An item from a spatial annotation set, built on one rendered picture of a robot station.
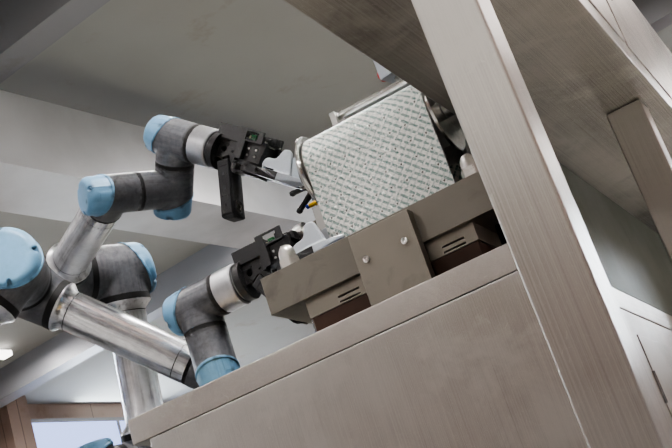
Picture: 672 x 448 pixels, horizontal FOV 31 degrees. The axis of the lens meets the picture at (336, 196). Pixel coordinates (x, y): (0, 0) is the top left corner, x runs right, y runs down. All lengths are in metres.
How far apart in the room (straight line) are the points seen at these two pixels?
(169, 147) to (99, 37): 5.34
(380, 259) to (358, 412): 0.22
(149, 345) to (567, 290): 1.28
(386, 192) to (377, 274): 0.29
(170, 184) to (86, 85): 5.79
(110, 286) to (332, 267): 0.94
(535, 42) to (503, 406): 0.49
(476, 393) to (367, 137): 0.58
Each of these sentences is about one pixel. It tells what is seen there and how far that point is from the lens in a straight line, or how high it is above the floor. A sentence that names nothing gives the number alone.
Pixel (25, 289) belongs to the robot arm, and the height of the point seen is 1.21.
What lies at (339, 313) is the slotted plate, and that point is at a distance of 1.81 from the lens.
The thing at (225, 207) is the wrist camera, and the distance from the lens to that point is 2.24.
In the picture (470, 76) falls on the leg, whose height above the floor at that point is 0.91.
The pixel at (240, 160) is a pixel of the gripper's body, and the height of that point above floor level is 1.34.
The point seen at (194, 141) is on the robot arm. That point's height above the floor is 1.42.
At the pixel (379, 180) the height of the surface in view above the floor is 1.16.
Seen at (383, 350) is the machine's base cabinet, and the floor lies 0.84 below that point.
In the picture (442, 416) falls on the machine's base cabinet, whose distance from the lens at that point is 1.65.
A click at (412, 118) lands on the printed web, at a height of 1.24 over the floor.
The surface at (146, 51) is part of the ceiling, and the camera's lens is 7.92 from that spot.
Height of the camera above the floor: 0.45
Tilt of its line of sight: 21 degrees up
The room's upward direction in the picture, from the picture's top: 19 degrees counter-clockwise
